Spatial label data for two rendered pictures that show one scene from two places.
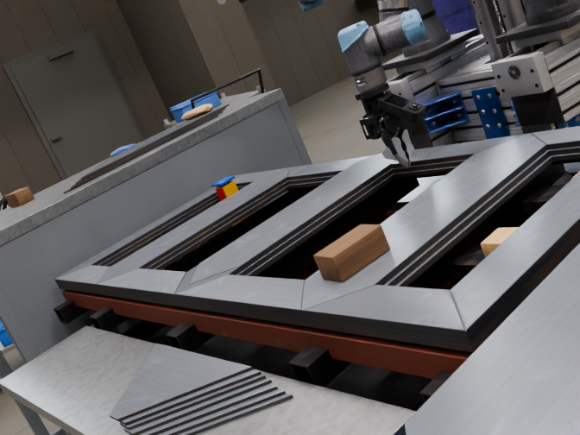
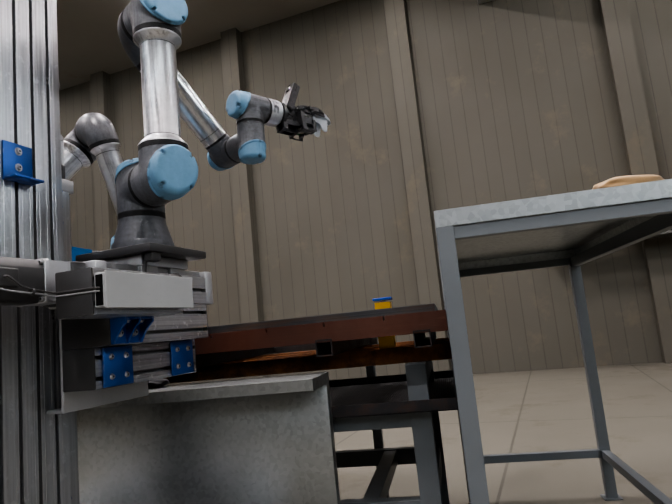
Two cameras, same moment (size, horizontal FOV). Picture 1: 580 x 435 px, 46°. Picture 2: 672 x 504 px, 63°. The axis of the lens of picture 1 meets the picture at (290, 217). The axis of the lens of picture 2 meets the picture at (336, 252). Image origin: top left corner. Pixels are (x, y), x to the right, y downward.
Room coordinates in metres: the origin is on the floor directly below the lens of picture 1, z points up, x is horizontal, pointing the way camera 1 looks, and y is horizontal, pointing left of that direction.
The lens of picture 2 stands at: (3.45, -1.22, 0.80)
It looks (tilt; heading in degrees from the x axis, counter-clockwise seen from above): 8 degrees up; 135
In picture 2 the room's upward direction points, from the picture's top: 6 degrees counter-clockwise
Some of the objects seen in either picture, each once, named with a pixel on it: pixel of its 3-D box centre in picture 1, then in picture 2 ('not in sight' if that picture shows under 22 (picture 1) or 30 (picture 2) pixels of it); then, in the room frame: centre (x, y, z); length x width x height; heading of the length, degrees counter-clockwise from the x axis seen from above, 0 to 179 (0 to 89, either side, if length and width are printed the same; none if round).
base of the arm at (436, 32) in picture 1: (421, 31); (142, 233); (2.14, -0.60, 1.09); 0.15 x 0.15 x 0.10
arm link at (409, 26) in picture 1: (399, 32); not in sight; (1.65, -0.41, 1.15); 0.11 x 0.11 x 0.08; 79
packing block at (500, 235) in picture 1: (504, 245); not in sight; (1.10, -0.32, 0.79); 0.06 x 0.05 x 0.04; 125
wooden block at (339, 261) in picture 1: (351, 252); not in sight; (1.15, -0.08, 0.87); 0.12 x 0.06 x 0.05; 119
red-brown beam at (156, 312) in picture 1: (202, 307); not in sight; (1.45, 0.26, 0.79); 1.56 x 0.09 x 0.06; 35
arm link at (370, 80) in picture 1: (369, 80); not in sight; (1.65, -0.30, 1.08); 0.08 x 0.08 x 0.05
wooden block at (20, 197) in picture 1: (19, 197); not in sight; (2.58, 0.89, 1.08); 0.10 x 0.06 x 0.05; 40
